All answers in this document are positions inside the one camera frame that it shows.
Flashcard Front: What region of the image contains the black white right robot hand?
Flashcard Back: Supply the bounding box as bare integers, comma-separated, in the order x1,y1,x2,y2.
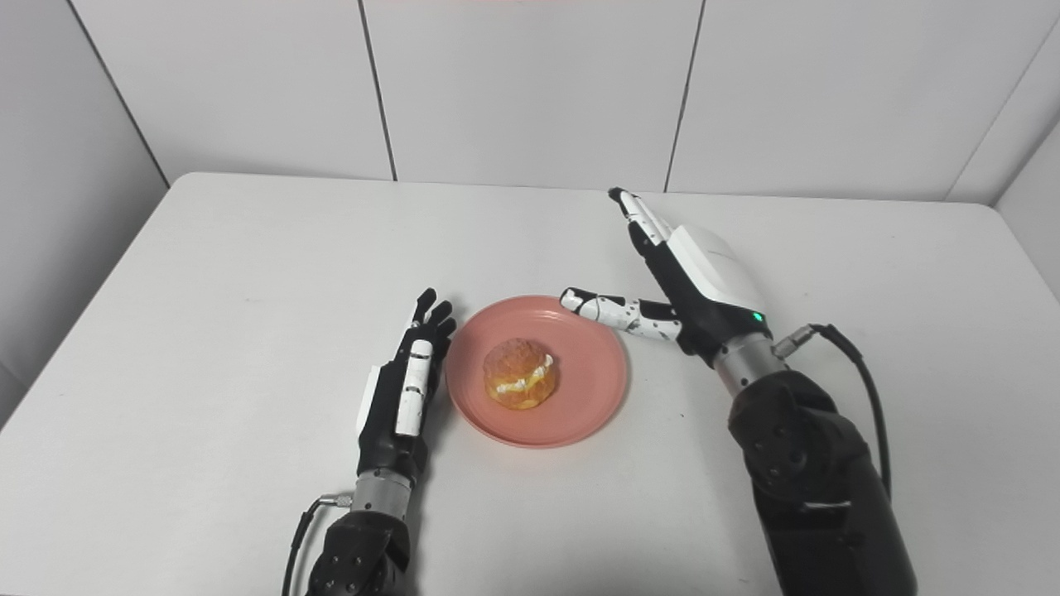
560,187,771,365

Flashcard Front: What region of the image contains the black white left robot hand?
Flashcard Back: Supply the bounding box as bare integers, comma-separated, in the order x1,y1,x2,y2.
356,288,458,481

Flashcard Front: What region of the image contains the golden cream puff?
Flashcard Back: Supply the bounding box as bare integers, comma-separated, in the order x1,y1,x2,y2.
483,338,557,411

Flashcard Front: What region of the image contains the pink round plate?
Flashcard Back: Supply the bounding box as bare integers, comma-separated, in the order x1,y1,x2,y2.
446,296,630,449

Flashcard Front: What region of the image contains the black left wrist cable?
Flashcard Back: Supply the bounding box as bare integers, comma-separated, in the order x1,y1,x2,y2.
281,493,354,596

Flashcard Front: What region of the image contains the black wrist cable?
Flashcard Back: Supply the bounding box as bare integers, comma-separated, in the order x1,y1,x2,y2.
281,493,354,596
774,324,894,497

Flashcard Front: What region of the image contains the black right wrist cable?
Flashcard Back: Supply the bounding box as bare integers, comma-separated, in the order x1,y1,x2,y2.
774,324,894,497

